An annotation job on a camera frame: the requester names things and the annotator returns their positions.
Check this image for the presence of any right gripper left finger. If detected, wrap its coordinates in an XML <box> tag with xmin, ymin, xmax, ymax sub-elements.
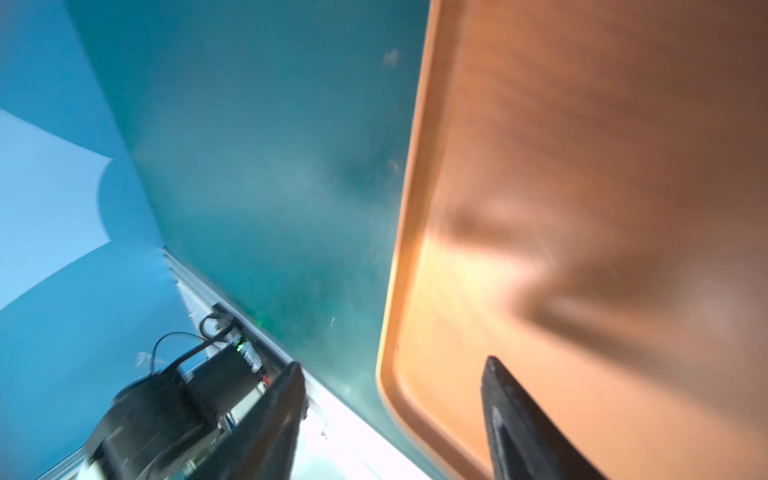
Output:
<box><xmin>185</xmin><ymin>361</ymin><xmax>307</xmax><ymax>479</ymax></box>

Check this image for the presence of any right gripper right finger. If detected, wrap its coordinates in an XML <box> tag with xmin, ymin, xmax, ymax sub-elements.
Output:
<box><xmin>481</xmin><ymin>356</ymin><xmax>604</xmax><ymax>480</ymax></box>

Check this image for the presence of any orange plastic tray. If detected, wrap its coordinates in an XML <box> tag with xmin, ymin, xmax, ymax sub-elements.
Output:
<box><xmin>377</xmin><ymin>1</ymin><xmax>767</xmax><ymax>479</ymax></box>

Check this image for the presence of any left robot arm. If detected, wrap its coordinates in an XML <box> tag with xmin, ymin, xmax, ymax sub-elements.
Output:
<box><xmin>84</xmin><ymin>340</ymin><xmax>265</xmax><ymax>479</ymax></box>

